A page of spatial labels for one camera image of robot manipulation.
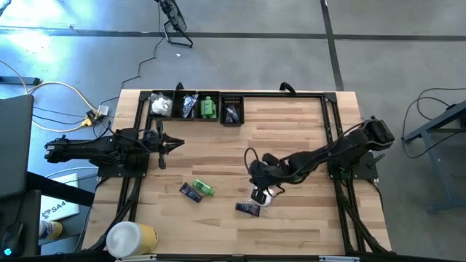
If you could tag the black floor fan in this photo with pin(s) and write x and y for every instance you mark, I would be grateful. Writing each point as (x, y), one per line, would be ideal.
(174, 14)

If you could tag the yellow plug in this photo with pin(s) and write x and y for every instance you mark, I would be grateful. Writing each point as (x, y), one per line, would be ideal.
(87, 122)

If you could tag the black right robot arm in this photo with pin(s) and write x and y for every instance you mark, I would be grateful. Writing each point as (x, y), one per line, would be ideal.
(327, 154)

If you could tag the silver aluminium profile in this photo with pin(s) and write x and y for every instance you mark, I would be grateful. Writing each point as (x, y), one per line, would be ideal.
(338, 259)
(136, 258)

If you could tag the dark grey monitor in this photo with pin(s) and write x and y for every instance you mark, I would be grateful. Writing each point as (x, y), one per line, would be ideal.
(14, 145)

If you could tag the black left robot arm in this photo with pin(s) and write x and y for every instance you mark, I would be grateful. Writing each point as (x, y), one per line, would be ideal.
(87, 149)

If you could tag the bagged black hair brush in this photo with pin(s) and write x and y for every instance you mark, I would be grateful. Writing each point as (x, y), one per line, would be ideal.
(187, 106)
(196, 103)

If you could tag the black floor bar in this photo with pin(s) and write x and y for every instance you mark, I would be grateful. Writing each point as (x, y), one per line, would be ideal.
(18, 80)

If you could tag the yellow tub white lid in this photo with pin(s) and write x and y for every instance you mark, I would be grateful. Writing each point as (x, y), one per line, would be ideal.
(127, 240)

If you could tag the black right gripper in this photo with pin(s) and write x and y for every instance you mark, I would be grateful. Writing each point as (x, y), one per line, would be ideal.
(267, 171)

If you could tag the blue grey metal table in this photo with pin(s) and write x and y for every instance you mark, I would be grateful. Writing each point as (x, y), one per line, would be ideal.
(448, 115)

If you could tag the black side desk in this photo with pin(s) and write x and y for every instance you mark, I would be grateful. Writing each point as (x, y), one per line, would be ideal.
(22, 211)

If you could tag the white cardboard box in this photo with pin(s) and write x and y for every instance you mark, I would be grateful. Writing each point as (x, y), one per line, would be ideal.
(58, 211)

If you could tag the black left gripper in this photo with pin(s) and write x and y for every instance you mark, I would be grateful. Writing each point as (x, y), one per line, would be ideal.
(151, 142)

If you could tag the clear vanity pack bag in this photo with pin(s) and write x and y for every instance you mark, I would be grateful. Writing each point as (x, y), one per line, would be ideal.
(161, 106)

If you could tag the yellow white can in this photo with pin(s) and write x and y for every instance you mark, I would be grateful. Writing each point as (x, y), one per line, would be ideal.
(52, 230)

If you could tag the clear bag white cotton balls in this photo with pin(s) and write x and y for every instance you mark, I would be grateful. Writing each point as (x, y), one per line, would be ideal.
(269, 199)

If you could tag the black aluminium table frame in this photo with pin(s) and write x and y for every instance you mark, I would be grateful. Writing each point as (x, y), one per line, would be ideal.
(276, 95)

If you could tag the grey power adapter box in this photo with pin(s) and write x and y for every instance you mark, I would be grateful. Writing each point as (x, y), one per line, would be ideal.
(103, 110)

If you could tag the black computer mouse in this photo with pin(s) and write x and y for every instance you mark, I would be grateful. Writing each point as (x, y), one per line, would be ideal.
(12, 236)

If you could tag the dark blue shave tube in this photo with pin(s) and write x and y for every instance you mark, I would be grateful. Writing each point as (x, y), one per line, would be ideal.
(226, 115)
(190, 192)
(247, 209)
(236, 115)

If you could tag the green Pert shampoo bottle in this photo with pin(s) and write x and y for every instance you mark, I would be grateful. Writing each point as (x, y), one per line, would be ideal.
(215, 111)
(203, 187)
(202, 111)
(208, 105)

